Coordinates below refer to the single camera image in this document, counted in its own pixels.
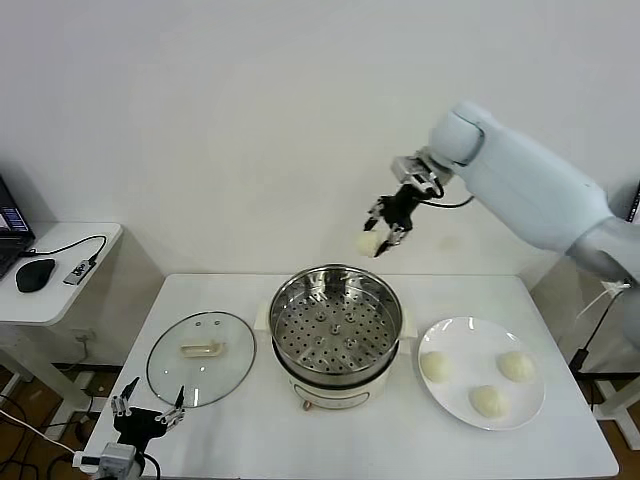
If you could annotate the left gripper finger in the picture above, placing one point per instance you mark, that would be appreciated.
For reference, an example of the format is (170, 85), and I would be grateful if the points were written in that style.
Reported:
(120, 405)
(172, 416)

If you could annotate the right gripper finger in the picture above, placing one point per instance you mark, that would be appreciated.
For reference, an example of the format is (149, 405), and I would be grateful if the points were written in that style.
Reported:
(374, 217)
(395, 237)

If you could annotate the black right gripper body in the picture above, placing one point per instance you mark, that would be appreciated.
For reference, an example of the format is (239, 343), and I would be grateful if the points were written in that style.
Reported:
(401, 207)

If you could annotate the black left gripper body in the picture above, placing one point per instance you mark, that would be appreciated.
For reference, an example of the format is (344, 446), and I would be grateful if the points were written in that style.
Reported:
(139, 424)

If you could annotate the white steamed baozi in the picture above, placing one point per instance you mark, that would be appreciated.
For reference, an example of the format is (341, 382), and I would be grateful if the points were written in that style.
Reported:
(516, 366)
(436, 367)
(489, 401)
(367, 245)

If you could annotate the round glass pot lid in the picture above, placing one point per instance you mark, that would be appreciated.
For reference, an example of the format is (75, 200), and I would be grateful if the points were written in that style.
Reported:
(220, 370)

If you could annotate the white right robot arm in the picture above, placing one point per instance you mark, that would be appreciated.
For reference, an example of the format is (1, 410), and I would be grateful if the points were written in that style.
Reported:
(525, 185)

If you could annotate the stainless steel steamer basket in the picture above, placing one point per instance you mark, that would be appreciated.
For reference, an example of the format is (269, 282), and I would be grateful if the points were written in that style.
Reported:
(300, 320)

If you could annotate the white side table with mouse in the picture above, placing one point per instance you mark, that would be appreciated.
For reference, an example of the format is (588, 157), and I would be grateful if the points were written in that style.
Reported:
(60, 300)

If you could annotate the grey usb hub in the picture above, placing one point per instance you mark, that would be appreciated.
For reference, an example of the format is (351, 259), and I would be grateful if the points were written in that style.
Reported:
(78, 272)

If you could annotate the black computer mouse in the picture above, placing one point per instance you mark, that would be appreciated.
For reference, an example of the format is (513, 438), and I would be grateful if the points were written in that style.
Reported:
(34, 276)

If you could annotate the cream electric cooking pot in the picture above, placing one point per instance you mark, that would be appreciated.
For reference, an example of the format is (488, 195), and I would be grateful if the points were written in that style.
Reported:
(330, 395)

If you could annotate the round white plate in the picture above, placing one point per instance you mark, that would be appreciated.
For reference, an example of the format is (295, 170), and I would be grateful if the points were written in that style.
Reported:
(450, 400)

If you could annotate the black laptop beside mouse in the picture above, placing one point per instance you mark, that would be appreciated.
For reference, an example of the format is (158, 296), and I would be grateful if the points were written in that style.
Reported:
(10, 235)

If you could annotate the black laptop with pink windows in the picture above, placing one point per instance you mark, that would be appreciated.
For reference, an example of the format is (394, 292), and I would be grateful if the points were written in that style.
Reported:
(636, 200)

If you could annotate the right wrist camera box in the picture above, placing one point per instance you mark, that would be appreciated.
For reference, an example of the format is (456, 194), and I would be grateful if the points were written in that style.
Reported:
(412, 171)

